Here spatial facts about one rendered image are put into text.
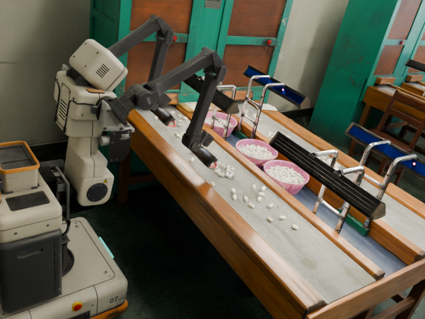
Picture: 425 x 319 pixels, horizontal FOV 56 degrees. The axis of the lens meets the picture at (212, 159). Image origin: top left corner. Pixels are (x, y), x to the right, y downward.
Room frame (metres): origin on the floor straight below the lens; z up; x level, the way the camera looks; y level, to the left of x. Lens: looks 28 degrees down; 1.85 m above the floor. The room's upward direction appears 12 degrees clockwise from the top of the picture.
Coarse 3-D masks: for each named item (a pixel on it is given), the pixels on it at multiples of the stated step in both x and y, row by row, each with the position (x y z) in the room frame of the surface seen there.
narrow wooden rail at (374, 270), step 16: (208, 128) 2.43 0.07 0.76; (224, 144) 2.24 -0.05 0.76; (240, 160) 2.09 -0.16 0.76; (256, 176) 1.96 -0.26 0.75; (288, 192) 1.83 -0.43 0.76; (304, 208) 1.71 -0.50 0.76; (320, 224) 1.60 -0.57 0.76; (336, 240) 1.50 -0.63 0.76; (352, 256) 1.42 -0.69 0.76; (368, 272) 1.35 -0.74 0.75; (384, 272) 1.35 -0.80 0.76
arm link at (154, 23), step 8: (152, 16) 2.06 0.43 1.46; (144, 24) 2.02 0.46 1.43; (152, 24) 2.02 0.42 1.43; (160, 24) 2.04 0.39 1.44; (136, 32) 1.97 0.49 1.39; (144, 32) 1.99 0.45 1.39; (152, 32) 2.02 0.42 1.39; (160, 32) 2.08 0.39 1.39; (120, 40) 1.95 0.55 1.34; (128, 40) 1.94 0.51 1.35; (136, 40) 1.97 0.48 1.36; (112, 48) 1.90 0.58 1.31; (120, 48) 1.91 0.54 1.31; (128, 48) 1.94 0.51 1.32
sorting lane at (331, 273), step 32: (160, 128) 2.33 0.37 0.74; (224, 160) 2.09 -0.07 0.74; (224, 192) 1.74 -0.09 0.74; (256, 192) 1.81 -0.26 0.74; (256, 224) 1.53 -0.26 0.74; (288, 224) 1.58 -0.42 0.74; (288, 256) 1.35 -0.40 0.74; (320, 256) 1.39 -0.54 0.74; (320, 288) 1.20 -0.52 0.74; (352, 288) 1.24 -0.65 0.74
